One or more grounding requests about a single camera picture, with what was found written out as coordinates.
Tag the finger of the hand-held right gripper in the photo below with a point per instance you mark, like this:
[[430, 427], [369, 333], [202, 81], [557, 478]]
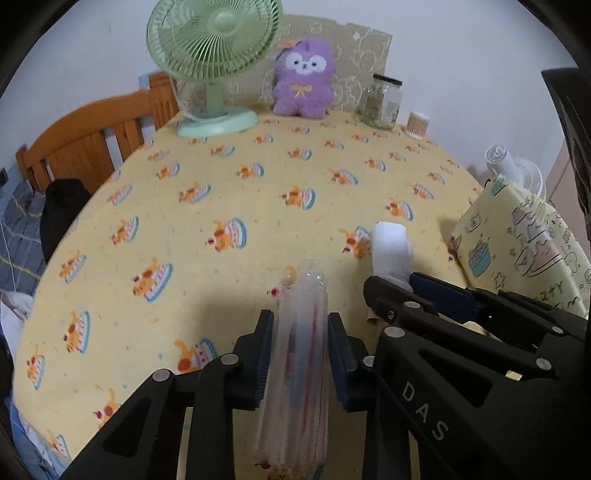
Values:
[[392, 304], [443, 295]]

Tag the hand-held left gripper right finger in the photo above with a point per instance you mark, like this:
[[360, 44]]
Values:
[[339, 364]]

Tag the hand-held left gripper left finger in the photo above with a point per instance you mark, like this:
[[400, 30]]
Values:
[[261, 364]]

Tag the clear plastic bag pack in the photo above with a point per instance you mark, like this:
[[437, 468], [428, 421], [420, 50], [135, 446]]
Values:
[[300, 360]]

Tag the yellow cartoon print storage box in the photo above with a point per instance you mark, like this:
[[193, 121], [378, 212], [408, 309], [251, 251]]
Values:
[[521, 240]]

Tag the small white fan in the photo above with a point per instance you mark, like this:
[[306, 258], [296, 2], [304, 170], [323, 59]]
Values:
[[501, 159]]

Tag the tan wooden cabinet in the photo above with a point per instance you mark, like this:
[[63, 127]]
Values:
[[561, 180]]

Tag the cotton swab container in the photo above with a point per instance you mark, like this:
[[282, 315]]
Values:
[[418, 125]]

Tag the yellow cake print tablecloth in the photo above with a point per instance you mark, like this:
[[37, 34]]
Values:
[[221, 184]]

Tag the glass jar with black lid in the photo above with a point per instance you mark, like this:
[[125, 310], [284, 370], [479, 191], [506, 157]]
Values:
[[382, 104]]

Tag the dark panel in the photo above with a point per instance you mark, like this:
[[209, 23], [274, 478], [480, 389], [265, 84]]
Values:
[[570, 115]]

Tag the purple plush toy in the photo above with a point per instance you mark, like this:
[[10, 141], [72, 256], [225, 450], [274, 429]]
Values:
[[302, 92]]

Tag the blue and white cloth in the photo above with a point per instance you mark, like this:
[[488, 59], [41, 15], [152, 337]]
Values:
[[32, 443]]

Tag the green desk fan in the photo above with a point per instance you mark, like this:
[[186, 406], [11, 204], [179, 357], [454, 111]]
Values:
[[217, 122]]

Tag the black garment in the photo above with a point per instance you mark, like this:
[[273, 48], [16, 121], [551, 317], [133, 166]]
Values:
[[62, 217]]

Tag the blue plaid bedding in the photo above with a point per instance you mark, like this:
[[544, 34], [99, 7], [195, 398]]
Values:
[[21, 240]]

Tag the wooden headboard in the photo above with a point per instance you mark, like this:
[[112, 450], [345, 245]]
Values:
[[78, 143]]

